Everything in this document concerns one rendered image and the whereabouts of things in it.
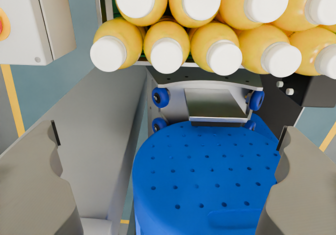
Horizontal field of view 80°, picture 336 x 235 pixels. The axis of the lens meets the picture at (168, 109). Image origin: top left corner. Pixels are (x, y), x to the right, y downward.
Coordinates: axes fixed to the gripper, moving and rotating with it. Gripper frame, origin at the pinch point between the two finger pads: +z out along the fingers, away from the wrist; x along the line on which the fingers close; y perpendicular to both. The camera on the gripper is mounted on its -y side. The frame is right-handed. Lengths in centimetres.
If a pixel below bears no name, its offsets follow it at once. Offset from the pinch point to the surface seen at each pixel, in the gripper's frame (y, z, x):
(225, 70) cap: 1.1, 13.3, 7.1
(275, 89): 42, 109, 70
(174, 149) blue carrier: 17.2, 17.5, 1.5
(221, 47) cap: -1.7, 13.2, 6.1
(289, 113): 59, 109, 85
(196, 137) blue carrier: 17.2, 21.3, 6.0
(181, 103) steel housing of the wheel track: 14.7, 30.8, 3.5
